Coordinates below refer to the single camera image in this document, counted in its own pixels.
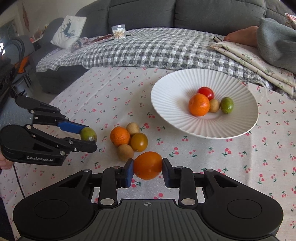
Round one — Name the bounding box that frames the red tomato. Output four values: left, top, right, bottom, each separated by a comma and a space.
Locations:
197, 86, 215, 100

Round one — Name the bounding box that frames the person's left hand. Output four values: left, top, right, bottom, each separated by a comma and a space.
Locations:
0, 153, 14, 170

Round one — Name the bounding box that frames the grey checkered blanket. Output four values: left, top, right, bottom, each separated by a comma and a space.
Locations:
36, 28, 273, 89

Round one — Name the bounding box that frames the white ribbed plate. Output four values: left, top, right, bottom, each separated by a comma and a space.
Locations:
151, 69, 259, 140

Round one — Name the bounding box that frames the folded floral cloth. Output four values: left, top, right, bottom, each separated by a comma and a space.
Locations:
211, 41, 295, 97

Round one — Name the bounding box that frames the orange tomato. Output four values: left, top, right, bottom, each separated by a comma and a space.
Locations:
133, 152, 163, 180

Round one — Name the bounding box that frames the brownish green tomato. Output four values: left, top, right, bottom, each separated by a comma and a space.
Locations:
130, 133, 148, 152

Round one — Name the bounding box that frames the bare foot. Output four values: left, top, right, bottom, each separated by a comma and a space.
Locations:
223, 26, 258, 47

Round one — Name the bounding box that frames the orange tangerine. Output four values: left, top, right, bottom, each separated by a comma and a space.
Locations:
110, 126, 130, 147
188, 93, 210, 116

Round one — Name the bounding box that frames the white cushion with blue print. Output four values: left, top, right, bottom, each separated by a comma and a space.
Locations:
50, 16, 87, 49

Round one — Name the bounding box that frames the cherry print tablecloth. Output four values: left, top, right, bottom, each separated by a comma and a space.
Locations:
1, 68, 295, 240

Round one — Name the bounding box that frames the black cable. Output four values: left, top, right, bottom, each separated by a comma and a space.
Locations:
12, 162, 26, 200

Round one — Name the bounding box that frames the small tan longan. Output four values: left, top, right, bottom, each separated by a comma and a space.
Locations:
209, 99, 220, 113

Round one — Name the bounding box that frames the green fruit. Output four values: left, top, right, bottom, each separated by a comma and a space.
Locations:
80, 127, 97, 142
220, 97, 234, 114

